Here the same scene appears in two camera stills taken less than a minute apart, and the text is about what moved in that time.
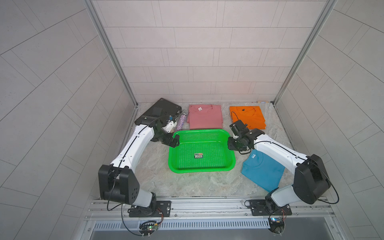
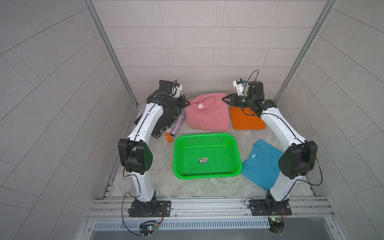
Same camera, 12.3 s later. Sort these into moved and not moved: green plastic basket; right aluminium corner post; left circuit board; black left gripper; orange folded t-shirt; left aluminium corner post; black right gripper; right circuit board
Moved: black left gripper; green plastic basket; black right gripper
Not moved: left aluminium corner post; orange folded t-shirt; left circuit board; right circuit board; right aluminium corner post
